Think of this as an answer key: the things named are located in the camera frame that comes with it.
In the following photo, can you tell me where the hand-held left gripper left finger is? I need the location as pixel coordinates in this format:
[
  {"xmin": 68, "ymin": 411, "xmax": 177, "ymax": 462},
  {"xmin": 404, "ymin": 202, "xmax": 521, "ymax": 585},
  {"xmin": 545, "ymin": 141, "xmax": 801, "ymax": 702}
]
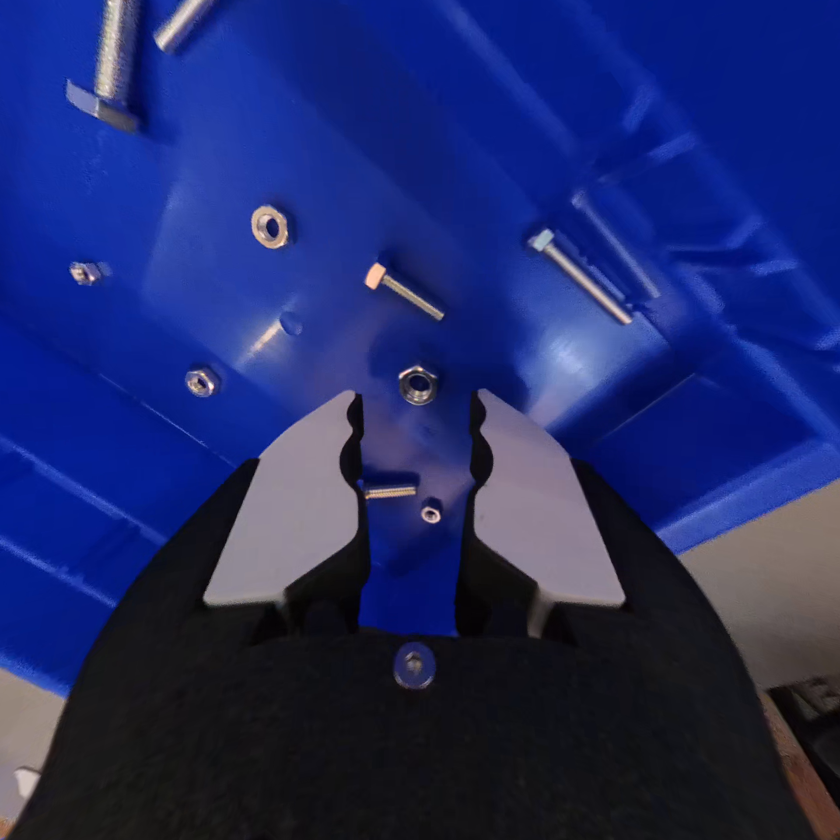
[{"xmin": 204, "ymin": 389, "xmax": 372, "ymax": 620}]

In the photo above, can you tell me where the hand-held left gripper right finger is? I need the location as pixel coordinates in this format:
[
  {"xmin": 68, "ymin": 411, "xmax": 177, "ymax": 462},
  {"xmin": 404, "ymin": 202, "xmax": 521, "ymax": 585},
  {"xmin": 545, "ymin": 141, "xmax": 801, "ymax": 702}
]
[{"xmin": 460, "ymin": 389, "xmax": 628, "ymax": 622}]

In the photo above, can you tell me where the blue plastic bin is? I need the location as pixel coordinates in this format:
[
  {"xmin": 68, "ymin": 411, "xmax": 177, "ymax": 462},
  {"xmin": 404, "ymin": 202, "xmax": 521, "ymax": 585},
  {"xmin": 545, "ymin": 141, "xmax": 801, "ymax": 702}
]
[{"xmin": 0, "ymin": 0, "xmax": 840, "ymax": 697}]

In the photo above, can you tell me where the grey desk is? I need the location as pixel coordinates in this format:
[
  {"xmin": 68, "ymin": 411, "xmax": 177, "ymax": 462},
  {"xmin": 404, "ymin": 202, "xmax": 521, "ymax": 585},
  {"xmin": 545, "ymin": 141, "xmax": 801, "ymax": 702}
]
[{"xmin": 0, "ymin": 479, "xmax": 840, "ymax": 840}]

